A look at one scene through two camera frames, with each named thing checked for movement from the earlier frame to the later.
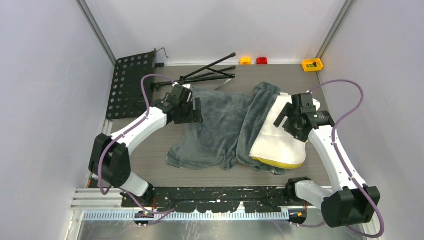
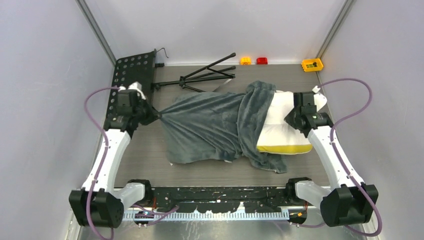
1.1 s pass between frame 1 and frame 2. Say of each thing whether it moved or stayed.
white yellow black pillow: moved
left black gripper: moved
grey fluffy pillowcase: moved
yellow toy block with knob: stayed
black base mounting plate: stayed
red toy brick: stayed
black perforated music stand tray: stayed
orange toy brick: stayed
